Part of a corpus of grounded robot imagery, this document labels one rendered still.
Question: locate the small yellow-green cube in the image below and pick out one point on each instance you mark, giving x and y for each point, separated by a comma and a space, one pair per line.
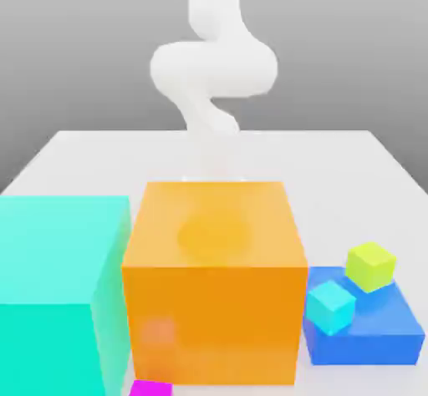
369, 267

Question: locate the small cyan cube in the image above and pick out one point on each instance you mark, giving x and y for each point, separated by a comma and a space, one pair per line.
329, 307

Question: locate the large turquoise box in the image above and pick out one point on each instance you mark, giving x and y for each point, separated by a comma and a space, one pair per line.
50, 269

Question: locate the small magenta cube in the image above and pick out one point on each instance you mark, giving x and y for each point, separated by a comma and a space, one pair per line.
150, 389

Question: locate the large blue box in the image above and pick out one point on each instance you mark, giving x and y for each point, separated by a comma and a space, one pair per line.
378, 332

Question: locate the large orange box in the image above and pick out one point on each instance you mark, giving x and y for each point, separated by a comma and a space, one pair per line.
214, 302

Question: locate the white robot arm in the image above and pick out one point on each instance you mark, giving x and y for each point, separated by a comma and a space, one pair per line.
214, 68

